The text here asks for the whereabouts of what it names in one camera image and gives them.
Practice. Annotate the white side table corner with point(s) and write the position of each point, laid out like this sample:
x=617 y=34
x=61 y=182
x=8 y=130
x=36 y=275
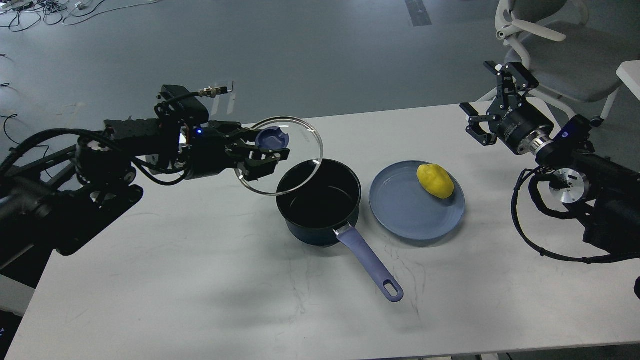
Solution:
x=629 y=73

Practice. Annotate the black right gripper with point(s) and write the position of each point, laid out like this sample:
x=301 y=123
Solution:
x=512 y=119

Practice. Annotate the white tape strips on floor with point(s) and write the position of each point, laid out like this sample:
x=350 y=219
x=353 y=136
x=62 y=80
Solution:
x=223 y=105

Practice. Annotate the dark floor tape strip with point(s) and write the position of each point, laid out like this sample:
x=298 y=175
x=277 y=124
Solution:
x=418 y=13

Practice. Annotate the dark blue saucepan purple handle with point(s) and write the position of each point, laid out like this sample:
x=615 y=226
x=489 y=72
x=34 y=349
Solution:
x=321 y=205

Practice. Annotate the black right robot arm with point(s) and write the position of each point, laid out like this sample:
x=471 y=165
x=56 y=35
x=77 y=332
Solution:
x=570 y=181

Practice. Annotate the glass lid purple knob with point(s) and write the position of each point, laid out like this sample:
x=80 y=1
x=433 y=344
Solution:
x=306 y=156

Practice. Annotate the yellow potato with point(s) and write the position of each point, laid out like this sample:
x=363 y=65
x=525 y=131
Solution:
x=435 y=180

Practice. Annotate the blue round plate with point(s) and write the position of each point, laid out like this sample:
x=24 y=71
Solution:
x=404 y=208

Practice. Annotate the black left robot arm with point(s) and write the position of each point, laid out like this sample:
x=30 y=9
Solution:
x=62 y=187

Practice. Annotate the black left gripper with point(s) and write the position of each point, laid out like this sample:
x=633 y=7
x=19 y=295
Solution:
x=211 y=151

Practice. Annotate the white grey office chair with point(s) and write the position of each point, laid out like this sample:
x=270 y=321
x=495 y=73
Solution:
x=570 y=60

